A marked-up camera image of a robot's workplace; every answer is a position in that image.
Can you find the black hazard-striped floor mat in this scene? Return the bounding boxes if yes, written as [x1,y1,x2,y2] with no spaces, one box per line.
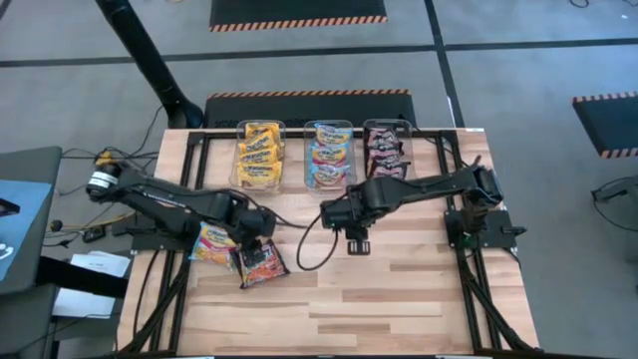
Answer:
[207,0,389,34]
[203,89,418,130]
[571,91,638,161]

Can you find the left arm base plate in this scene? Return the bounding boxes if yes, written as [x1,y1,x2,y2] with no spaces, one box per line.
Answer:
[130,218,203,253]

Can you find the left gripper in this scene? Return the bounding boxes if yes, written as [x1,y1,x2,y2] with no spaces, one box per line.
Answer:
[233,203,278,267]

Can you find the black aluminium table frame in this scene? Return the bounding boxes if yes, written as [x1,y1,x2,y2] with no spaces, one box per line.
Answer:
[117,128,544,356]

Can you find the black desk beam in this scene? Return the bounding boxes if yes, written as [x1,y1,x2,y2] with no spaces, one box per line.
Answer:
[37,256,130,300]

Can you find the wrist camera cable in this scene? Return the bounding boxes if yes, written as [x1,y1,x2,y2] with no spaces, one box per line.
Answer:
[238,188,310,230]
[296,212,341,273]

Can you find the grey side desk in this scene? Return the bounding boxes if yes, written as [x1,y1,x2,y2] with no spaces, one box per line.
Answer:
[0,145,64,359]

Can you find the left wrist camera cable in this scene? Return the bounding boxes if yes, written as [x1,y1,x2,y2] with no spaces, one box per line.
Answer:
[238,188,310,230]

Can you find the black camera pole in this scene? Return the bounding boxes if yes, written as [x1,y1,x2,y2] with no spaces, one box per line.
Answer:
[94,0,205,130]

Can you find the white paper sheets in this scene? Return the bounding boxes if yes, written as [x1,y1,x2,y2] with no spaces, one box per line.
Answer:
[51,251,133,320]

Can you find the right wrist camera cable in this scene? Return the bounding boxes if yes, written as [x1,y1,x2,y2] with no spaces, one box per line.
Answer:
[296,212,341,273]

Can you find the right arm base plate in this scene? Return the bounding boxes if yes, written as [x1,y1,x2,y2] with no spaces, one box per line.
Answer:
[444,208,528,250]

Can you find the clear plastic bin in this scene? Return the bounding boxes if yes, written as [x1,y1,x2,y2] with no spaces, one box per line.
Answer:
[301,118,358,193]
[362,118,415,180]
[227,119,289,193]

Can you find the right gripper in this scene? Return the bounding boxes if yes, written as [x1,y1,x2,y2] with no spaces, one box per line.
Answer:
[321,179,385,256]

